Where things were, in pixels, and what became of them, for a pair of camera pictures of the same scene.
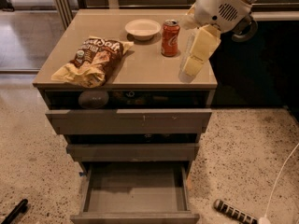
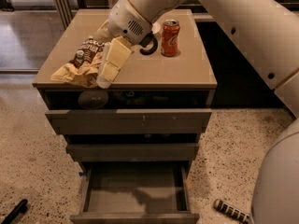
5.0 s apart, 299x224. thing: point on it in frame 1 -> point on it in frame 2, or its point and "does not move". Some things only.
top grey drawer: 132,122 does not move
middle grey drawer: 136,152 does not move
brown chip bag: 94,63 does not move
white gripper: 220,7 -> 127,22
